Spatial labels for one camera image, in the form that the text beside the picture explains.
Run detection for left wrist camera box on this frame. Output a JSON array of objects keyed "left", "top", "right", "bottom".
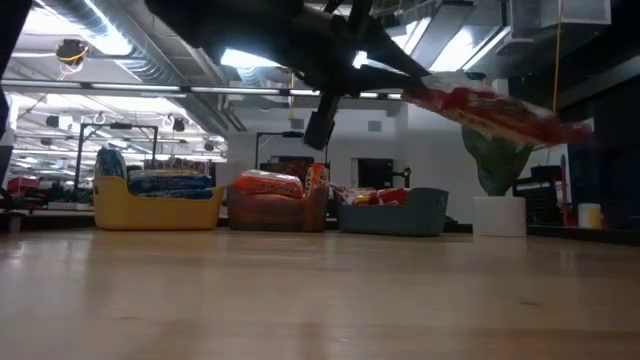
[{"left": 303, "top": 93, "right": 337, "bottom": 151}]

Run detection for black background post frame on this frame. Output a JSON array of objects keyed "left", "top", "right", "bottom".
[{"left": 74, "top": 122, "right": 160, "bottom": 201}]

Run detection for background screen orange pattern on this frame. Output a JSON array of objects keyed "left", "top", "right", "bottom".
[{"left": 259, "top": 155, "right": 331, "bottom": 176}]

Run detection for red background object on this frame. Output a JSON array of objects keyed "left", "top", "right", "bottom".
[{"left": 5, "top": 175, "right": 40, "bottom": 196}]

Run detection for orange Maruchan noodle pack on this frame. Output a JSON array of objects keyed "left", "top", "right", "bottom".
[
  {"left": 232, "top": 169, "right": 305, "bottom": 200},
  {"left": 304, "top": 163, "right": 330, "bottom": 202}
]

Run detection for red floor stand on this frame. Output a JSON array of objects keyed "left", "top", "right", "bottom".
[{"left": 558, "top": 153, "right": 577, "bottom": 227}]

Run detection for black background screen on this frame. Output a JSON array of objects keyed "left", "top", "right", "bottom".
[{"left": 357, "top": 158, "right": 395, "bottom": 190}]

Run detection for black mesh crate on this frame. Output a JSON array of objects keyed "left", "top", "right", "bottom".
[{"left": 512, "top": 175, "right": 565, "bottom": 227}]

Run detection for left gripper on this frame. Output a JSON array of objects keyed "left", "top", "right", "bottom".
[{"left": 298, "top": 0, "right": 432, "bottom": 98}]

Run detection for grey translucent plastic bin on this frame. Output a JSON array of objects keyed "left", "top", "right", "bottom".
[{"left": 227, "top": 183, "right": 330, "bottom": 233}]

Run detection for blue Maruchan noodle pack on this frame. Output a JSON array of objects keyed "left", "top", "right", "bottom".
[
  {"left": 94, "top": 147, "right": 129, "bottom": 181},
  {"left": 133, "top": 187, "right": 216, "bottom": 201},
  {"left": 128, "top": 168, "right": 214, "bottom": 191}
]

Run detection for white plant pot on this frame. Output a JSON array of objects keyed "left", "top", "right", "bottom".
[{"left": 472, "top": 195, "right": 528, "bottom": 238}]

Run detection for black device on stand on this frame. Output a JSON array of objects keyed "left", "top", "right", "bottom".
[{"left": 392, "top": 166, "right": 413, "bottom": 191}]

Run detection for black background station frame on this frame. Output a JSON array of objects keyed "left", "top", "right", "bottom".
[{"left": 254, "top": 131, "right": 330, "bottom": 174}]

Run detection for yellow white cylinder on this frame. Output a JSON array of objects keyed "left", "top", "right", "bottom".
[{"left": 578, "top": 202, "right": 603, "bottom": 230}]

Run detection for yellow hanging cord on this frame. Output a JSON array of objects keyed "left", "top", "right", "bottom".
[{"left": 552, "top": 0, "right": 564, "bottom": 114}]

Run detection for patterned background panel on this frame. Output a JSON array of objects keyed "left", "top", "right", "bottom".
[{"left": 144, "top": 157, "right": 210, "bottom": 175}]

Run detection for yellow plastic bin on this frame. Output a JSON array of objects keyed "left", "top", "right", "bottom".
[{"left": 93, "top": 175, "right": 225, "bottom": 231}]

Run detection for teal plastic bin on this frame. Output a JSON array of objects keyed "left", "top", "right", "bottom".
[{"left": 335, "top": 187, "right": 450, "bottom": 238}]

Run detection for long LED light bar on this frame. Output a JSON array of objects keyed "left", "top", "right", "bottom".
[{"left": 0, "top": 78, "right": 406, "bottom": 101}]

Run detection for coiled yellow cable reel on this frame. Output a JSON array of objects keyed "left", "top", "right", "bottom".
[{"left": 54, "top": 38, "right": 90, "bottom": 66}]

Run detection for green potted plant leaves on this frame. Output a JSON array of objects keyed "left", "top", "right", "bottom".
[{"left": 462, "top": 124, "right": 535, "bottom": 197}]

